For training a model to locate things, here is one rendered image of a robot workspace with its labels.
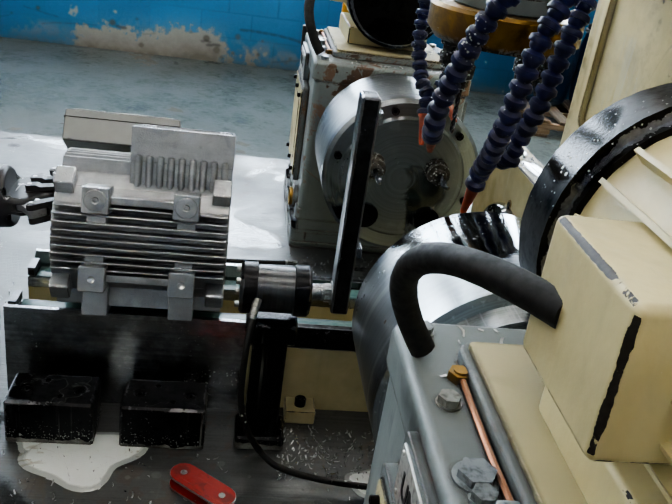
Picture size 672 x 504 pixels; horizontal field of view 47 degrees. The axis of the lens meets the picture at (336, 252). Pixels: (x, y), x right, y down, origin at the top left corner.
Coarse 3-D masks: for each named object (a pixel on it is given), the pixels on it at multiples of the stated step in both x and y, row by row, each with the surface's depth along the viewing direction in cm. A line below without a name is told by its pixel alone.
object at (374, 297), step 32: (448, 224) 76; (480, 224) 75; (512, 224) 76; (384, 256) 78; (512, 256) 69; (384, 288) 74; (448, 288) 66; (480, 288) 64; (352, 320) 82; (384, 320) 70; (448, 320) 64; (480, 320) 63; (512, 320) 61; (384, 352) 67; (384, 384) 66
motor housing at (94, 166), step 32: (64, 160) 91; (96, 160) 91; (128, 160) 93; (128, 192) 90; (160, 192) 91; (64, 224) 88; (96, 224) 87; (128, 224) 88; (160, 224) 90; (192, 224) 89; (224, 224) 90; (64, 256) 89; (96, 256) 88; (128, 256) 89; (160, 256) 90; (192, 256) 91; (224, 256) 90; (128, 288) 93; (160, 288) 93
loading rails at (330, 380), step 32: (32, 288) 104; (224, 288) 107; (352, 288) 112; (32, 320) 94; (64, 320) 94; (96, 320) 95; (128, 320) 95; (160, 320) 95; (192, 320) 96; (224, 320) 96; (320, 320) 103; (32, 352) 96; (64, 352) 96; (96, 352) 97; (128, 352) 97; (160, 352) 97; (192, 352) 98; (224, 352) 98; (288, 352) 100; (320, 352) 101; (352, 352) 101; (224, 384) 100; (288, 384) 102; (320, 384) 103; (352, 384) 103; (288, 416) 101
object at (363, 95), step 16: (368, 96) 79; (368, 112) 79; (368, 128) 80; (352, 144) 83; (368, 144) 80; (352, 160) 82; (368, 160) 81; (352, 176) 82; (368, 176) 82; (352, 192) 83; (352, 208) 83; (352, 224) 84; (352, 240) 85; (336, 256) 88; (352, 256) 86; (336, 272) 87; (352, 272) 87; (336, 288) 88; (336, 304) 89
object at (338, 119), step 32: (352, 96) 125; (384, 96) 118; (416, 96) 118; (320, 128) 130; (352, 128) 117; (384, 128) 117; (416, 128) 118; (448, 128) 118; (320, 160) 124; (384, 160) 118; (416, 160) 120; (448, 160) 120; (384, 192) 122; (416, 192) 122; (448, 192) 123; (384, 224) 124; (416, 224) 124
